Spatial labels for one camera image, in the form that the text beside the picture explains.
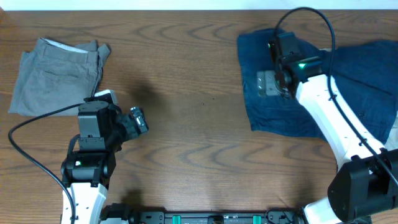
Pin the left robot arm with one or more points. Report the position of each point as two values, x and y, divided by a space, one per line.
86 172

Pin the folded grey trousers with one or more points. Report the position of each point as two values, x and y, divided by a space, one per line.
55 75

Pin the beige garment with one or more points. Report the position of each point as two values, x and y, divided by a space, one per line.
392 141

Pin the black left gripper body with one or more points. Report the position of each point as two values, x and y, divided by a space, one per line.
127 126

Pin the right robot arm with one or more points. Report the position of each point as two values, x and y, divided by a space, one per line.
366 180

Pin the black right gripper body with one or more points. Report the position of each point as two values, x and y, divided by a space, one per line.
280 82

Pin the dark blue shorts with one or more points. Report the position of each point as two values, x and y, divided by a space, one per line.
366 76

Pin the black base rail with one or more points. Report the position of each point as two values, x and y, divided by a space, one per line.
122 214

